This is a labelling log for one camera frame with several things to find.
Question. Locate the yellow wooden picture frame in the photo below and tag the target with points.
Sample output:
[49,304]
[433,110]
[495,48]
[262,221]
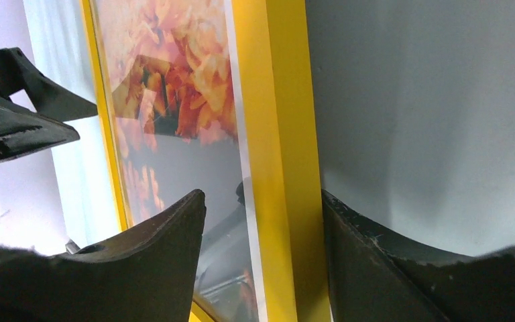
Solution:
[274,102]

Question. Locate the orange flower photo print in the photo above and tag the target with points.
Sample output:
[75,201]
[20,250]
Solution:
[167,76]

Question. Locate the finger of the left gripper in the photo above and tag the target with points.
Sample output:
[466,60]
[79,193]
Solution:
[23,132]
[50,99]

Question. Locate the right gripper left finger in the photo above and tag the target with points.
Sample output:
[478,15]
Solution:
[145,273]

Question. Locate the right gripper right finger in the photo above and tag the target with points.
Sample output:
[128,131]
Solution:
[377,274]

